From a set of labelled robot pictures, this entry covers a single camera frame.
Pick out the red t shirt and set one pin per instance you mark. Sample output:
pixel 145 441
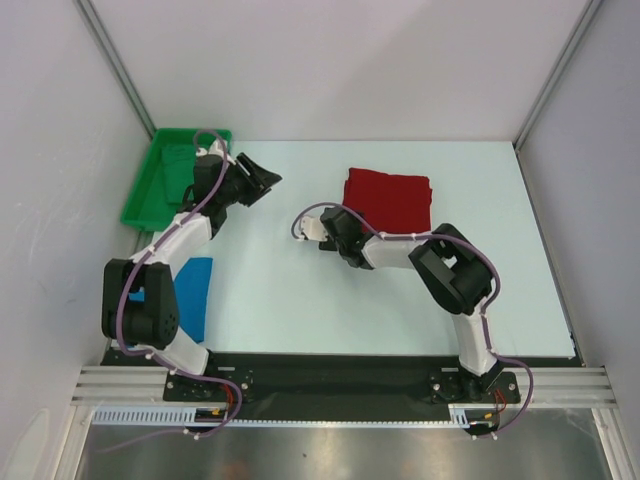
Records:
pixel 391 203

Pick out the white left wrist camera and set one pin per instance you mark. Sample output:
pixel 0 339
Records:
pixel 218 147

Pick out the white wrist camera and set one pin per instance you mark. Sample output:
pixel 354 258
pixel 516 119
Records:
pixel 218 147
pixel 309 228

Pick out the right white cable duct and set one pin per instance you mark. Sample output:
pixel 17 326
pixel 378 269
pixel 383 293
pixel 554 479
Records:
pixel 467 415

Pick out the green folded t shirt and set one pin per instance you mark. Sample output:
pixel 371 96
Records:
pixel 177 161

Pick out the aluminium frame rail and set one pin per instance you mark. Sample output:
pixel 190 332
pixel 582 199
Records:
pixel 120 386

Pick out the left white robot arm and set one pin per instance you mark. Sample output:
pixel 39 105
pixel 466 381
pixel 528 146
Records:
pixel 186 233

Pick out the left aluminium corner post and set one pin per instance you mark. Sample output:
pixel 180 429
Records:
pixel 109 51

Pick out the black table edge rail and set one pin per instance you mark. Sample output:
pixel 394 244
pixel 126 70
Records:
pixel 298 388

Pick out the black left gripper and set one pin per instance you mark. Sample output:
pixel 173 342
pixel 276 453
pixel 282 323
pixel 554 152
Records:
pixel 257 183

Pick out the white cable duct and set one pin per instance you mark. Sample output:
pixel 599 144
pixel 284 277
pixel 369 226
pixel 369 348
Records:
pixel 467 415
pixel 159 416

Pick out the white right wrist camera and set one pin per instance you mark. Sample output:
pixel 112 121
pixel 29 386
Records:
pixel 309 228

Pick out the blue folded t shirt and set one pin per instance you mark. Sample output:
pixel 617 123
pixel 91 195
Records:
pixel 192 300

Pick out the right aluminium corner post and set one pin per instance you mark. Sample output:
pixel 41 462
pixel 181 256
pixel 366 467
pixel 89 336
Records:
pixel 559 68

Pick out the green plastic tray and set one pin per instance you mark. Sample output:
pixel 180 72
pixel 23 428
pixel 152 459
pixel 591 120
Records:
pixel 146 208

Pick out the left white cable duct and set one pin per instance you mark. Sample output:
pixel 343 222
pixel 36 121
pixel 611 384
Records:
pixel 159 416

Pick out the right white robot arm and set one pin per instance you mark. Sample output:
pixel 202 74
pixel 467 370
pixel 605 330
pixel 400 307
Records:
pixel 458 276

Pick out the aluminium corner post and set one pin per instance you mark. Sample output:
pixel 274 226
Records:
pixel 109 51
pixel 559 68

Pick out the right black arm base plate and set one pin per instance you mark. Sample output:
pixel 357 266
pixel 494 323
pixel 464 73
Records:
pixel 449 386

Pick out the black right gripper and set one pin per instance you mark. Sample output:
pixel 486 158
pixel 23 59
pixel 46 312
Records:
pixel 330 244

